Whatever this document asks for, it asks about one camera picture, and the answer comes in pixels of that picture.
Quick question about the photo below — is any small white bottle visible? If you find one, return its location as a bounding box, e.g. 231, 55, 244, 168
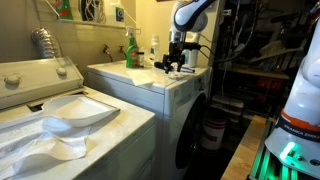
150, 35, 160, 62

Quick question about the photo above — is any white front-load washing machine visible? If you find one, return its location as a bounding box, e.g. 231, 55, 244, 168
87, 61, 210, 180

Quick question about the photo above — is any large white detergent jug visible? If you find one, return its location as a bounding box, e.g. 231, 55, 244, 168
183, 32, 200, 68

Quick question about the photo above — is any red and white bucket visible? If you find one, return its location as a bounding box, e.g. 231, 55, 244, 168
200, 118, 227, 156

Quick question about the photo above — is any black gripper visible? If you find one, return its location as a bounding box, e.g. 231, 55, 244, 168
162, 42, 185, 74

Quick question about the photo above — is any blue and white brush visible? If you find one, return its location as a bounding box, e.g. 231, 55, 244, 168
153, 61, 196, 74

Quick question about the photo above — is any silver flexible vent duct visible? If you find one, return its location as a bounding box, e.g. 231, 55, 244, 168
31, 27, 63, 59

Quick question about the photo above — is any wall shelf with items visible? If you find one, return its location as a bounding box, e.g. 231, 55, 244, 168
35, 0, 141, 34

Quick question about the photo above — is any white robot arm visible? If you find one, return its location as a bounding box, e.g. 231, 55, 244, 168
163, 0, 320, 178

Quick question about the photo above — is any white top-load dryer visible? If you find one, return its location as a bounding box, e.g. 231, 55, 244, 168
0, 57, 156, 180

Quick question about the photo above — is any white paper sheet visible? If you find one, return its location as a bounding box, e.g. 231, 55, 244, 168
127, 70, 154, 86

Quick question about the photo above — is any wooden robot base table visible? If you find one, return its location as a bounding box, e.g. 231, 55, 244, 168
221, 115, 266, 180

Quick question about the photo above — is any white cloth on dryer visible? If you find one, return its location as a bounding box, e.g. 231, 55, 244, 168
0, 95, 118, 180

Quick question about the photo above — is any green spray bottle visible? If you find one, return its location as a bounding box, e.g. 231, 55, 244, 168
126, 26, 139, 68

